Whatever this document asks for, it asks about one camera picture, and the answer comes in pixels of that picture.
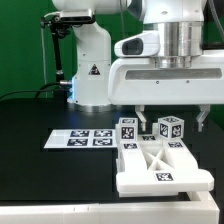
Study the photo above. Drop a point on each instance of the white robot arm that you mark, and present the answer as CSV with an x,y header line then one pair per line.
x,y
165,64

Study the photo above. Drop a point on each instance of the white chair back frame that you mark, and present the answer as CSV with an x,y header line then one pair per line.
x,y
151,166

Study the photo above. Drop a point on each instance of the white chair nut cube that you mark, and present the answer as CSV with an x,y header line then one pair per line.
x,y
171,127
128,128

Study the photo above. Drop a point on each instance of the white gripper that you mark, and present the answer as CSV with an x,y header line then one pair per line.
x,y
136,81

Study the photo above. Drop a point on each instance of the black camera stand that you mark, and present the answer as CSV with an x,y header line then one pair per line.
x,y
59,30

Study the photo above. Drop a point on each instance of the white corner fence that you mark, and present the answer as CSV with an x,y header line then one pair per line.
x,y
200,209

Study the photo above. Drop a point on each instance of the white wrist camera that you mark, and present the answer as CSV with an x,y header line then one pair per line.
x,y
144,44

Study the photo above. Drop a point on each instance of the grey camera on stand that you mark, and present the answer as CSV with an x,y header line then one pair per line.
x,y
76,16

